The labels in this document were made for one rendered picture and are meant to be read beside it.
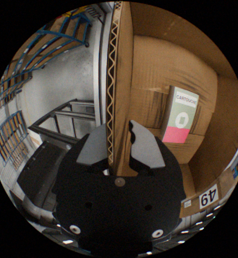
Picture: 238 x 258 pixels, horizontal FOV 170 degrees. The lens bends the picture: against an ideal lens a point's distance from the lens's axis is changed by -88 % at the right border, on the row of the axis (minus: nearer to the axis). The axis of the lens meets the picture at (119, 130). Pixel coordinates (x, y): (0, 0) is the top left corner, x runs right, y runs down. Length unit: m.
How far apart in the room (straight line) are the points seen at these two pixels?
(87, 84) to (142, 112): 0.93
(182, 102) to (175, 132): 0.07
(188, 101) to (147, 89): 0.09
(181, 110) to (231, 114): 0.19
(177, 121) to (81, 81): 1.06
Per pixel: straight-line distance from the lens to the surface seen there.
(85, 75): 1.10
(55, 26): 0.87
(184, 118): 0.21
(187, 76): 0.24
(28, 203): 0.47
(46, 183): 0.37
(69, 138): 0.46
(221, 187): 0.56
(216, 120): 0.33
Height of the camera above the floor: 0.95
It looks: 57 degrees down
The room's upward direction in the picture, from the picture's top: 164 degrees counter-clockwise
